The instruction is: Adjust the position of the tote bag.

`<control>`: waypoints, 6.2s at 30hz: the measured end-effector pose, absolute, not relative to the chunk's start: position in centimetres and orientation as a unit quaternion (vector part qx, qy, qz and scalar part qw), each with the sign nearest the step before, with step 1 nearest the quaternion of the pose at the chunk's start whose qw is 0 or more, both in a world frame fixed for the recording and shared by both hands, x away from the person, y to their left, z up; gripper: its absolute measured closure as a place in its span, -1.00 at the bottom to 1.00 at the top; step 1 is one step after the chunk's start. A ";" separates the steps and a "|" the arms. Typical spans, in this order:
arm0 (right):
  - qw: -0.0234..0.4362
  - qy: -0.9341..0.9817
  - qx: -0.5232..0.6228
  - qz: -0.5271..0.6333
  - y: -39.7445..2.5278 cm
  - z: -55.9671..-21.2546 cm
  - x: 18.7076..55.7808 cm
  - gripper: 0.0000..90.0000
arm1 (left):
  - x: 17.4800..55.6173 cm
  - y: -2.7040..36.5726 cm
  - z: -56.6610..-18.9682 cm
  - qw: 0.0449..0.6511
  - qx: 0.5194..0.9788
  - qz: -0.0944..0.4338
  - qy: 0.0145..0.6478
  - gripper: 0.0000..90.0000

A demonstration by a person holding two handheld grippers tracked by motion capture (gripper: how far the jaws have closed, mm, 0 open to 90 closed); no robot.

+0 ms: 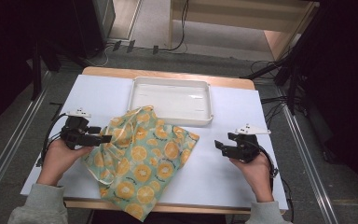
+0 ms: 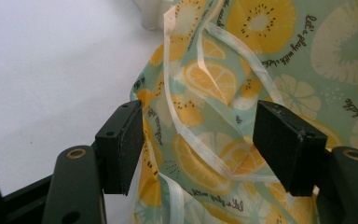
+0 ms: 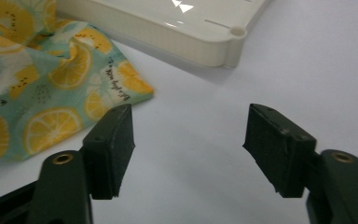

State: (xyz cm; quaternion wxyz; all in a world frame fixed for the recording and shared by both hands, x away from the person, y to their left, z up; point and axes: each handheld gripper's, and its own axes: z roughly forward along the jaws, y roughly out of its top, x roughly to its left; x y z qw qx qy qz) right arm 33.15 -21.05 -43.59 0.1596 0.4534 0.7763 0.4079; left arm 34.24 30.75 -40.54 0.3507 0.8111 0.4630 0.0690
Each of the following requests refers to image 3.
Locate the fruit print cloth bag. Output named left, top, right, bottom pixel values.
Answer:
left=0, top=0, right=155, bottom=162

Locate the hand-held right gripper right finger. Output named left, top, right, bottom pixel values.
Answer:
left=242, top=104, right=318, bottom=199

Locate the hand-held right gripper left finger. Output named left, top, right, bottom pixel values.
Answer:
left=82, top=104, right=136, bottom=201

